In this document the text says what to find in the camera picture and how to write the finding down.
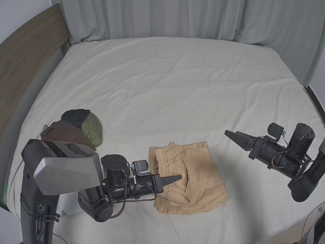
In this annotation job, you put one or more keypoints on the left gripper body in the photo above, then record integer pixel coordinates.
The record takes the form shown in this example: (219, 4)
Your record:
(144, 185)

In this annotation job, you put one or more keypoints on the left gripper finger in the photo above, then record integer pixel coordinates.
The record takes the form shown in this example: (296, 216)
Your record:
(170, 180)

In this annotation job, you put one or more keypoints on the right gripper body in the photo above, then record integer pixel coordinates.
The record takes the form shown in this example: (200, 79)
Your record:
(266, 150)

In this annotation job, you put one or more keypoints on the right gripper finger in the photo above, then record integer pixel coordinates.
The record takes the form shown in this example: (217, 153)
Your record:
(247, 135)
(241, 141)

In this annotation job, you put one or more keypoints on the tan shorts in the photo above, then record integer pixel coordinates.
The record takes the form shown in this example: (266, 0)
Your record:
(200, 177)

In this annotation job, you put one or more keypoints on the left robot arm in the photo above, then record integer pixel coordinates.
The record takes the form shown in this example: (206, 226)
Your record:
(66, 171)

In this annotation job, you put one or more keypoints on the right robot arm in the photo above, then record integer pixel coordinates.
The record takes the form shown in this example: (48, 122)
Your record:
(302, 138)

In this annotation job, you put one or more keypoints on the bed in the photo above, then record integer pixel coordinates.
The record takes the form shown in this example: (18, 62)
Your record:
(177, 85)

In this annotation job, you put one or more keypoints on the green garment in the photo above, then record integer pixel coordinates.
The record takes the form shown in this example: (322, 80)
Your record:
(92, 131)

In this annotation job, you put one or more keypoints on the white garment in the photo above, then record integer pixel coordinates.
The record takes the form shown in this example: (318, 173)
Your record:
(69, 204)

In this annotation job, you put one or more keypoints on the brown garment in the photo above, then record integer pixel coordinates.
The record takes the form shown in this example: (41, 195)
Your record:
(66, 136)

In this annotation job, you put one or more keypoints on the black garment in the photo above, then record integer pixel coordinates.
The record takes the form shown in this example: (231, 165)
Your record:
(73, 117)

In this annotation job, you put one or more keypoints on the pale green curtain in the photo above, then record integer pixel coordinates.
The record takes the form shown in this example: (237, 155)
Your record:
(152, 9)

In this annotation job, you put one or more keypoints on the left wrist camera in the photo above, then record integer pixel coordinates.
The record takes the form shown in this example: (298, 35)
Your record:
(141, 166)

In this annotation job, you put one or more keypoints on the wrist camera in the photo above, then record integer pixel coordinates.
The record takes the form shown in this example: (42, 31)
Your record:
(274, 130)
(141, 166)

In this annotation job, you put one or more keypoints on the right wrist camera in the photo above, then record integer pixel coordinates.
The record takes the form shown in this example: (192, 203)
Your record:
(274, 130)

